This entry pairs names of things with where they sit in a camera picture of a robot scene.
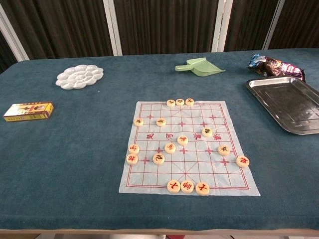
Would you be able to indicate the stainless steel tray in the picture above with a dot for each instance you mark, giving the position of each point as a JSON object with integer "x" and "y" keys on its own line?
{"x": 286, "y": 102}

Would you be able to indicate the teal felt table cloth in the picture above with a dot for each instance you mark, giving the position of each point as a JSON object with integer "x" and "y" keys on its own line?
{"x": 74, "y": 161}

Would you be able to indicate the red character xiangqi piece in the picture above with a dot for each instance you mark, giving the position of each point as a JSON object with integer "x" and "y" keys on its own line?
{"x": 180, "y": 101}
{"x": 242, "y": 161}
{"x": 189, "y": 101}
{"x": 187, "y": 186}
{"x": 182, "y": 140}
{"x": 173, "y": 186}
{"x": 132, "y": 158}
{"x": 170, "y": 102}
{"x": 133, "y": 149}
{"x": 170, "y": 148}
{"x": 202, "y": 188}

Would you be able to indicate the translucent xiangqi board sheet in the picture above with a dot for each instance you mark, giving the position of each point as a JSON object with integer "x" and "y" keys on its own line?
{"x": 194, "y": 169}

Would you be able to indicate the purple brown snack bag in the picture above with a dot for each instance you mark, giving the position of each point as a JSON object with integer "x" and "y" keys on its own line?
{"x": 276, "y": 67}

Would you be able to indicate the white frame post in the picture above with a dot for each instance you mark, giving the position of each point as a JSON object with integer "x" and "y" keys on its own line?
{"x": 273, "y": 25}
{"x": 112, "y": 27}
{"x": 12, "y": 37}
{"x": 222, "y": 25}

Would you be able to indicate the yellow printed cardboard box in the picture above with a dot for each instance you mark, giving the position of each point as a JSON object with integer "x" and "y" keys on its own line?
{"x": 28, "y": 111}

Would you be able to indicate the green plastic dustpan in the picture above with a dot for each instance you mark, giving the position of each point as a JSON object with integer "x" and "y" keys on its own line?
{"x": 203, "y": 67}

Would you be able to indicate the black character xiangqi piece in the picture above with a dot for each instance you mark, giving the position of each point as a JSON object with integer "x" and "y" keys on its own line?
{"x": 158, "y": 158}
{"x": 161, "y": 122}
{"x": 138, "y": 122}
{"x": 224, "y": 150}
{"x": 207, "y": 132}

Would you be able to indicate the white flower paint palette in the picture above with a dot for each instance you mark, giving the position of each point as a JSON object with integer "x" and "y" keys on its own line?
{"x": 79, "y": 76}

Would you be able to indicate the dark slatted panel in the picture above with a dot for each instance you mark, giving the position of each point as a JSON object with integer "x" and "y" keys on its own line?
{"x": 299, "y": 22}
{"x": 167, "y": 25}
{"x": 62, "y": 27}
{"x": 249, "y": 25}

